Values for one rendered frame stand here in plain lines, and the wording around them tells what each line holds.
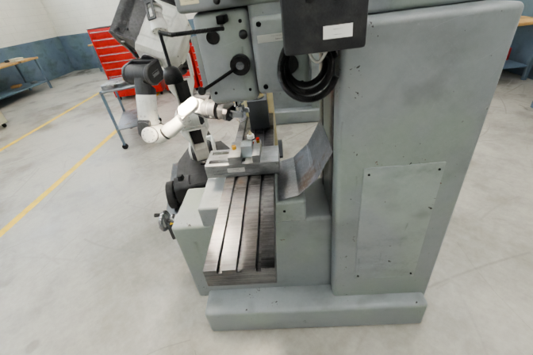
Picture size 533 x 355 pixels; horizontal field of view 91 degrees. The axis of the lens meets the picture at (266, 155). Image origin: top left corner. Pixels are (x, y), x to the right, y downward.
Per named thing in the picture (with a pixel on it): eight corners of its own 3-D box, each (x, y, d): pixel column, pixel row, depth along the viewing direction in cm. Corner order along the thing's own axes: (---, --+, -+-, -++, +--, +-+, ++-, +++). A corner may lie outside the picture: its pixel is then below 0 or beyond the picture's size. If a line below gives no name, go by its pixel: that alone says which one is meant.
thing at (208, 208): (202, 228, 127) (196, 210, 121) (216, 183, 157) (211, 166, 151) (307, 221, 123) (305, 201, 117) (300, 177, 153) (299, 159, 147)
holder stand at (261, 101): (251, 130, 167) (246, 100, 157) (251, 116, 186) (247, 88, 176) (270, 127, 167) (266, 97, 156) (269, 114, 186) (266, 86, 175)
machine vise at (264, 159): (207, 178, 127) (201, 159, 121) (213, 162, 140) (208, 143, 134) (279, 173, 124) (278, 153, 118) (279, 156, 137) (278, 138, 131)
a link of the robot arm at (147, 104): (134, 143, 125) (128, 94, 119) (148, 137, 138) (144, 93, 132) (157, 143, 124) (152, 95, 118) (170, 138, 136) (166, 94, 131)
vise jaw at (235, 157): (228, 165, 122) (227, 158, 120) (233, 148, 135) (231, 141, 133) (241, 163, 122) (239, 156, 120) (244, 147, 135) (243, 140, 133)
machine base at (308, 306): (211, 333, 155) (203, 314, 145) (226, 248, 206) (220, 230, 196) (423, 324, 146) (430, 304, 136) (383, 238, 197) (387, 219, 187)
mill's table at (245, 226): (207, 286, 88) (201, 272, 84) (243, 126, 193) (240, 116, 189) (277, 283, 86) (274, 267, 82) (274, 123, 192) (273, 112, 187)
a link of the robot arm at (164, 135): (182, 127, 122) (154, 150, 127) (191, 124, 132) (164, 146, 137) (168, 108, 121) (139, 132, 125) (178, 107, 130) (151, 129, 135)
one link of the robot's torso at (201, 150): (191, 152, 213) (173, 105, 177) (216, 147, 216) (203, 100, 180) (193, 167, 203) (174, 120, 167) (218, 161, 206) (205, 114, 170)
